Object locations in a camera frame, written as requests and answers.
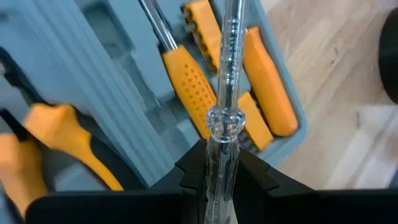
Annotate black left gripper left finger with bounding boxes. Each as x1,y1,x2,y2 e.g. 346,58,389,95
26,139,208,224

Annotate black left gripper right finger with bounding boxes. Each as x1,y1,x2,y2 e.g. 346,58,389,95
234,145,398,224

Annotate yellow handled pliers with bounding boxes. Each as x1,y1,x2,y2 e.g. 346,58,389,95
0,46,147,218

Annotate grey plastic tool case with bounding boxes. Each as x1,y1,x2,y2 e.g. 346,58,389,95
0,0,309,224

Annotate yellow holder with metal sockets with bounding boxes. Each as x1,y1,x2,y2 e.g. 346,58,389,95
182,0,222,75

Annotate grey duct tape roll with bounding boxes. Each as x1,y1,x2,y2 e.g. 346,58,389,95
377,7,398,105

